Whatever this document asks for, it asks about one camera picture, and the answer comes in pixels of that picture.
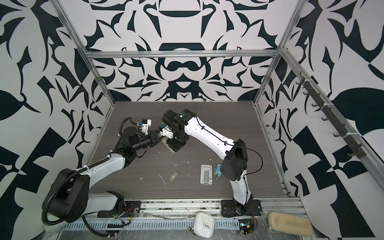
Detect remote battery cover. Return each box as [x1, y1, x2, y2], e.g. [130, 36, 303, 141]
[169, 172, 179, 182]

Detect white remote control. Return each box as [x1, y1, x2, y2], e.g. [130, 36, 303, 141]
[162, 137, 178, 153]

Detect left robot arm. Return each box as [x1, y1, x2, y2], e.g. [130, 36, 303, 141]
[42, 127, 163, 226]

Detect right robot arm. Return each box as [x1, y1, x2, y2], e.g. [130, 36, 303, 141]
[161, 109, 253, 218]

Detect silver metal phone stand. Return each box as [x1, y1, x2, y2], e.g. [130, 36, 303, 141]
[200, 165, 213, 186]

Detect blue owl toy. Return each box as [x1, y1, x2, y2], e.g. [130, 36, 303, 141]
[214, 163, 222, 178]

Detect white square clock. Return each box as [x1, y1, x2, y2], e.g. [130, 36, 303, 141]
[193, 212, 215, 239]

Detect small circuit board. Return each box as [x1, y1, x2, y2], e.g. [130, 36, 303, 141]
[239, 219, 255, 235]

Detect beige sponge pad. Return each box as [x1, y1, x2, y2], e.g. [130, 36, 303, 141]
[268, 212, 313, 237]

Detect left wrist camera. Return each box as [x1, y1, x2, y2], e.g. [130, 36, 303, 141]
[138, 119, 152, 135]

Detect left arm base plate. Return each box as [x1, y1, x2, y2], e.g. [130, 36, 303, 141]
[97, 201, 142, 218]

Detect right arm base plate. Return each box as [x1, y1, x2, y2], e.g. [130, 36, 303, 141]
[221, 199, 263, 218]

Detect white slotted cable duct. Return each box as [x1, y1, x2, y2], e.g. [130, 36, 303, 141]
[59, 218, 241, 231]

